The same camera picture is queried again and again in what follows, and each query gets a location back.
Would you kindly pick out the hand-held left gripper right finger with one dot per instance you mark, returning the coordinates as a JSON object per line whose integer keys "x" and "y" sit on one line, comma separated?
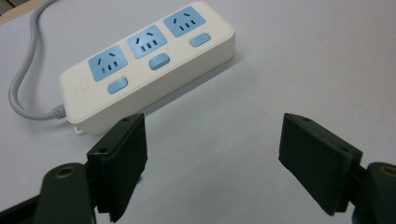
{"x": 314, "y": 161}

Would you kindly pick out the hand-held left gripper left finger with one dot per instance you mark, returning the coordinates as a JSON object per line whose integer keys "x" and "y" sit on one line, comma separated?
{"x": 120, "y": 161}

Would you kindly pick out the white power strip blue sockets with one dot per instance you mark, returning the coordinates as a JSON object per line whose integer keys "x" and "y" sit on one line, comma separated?
{"x": 146, "y": 67}

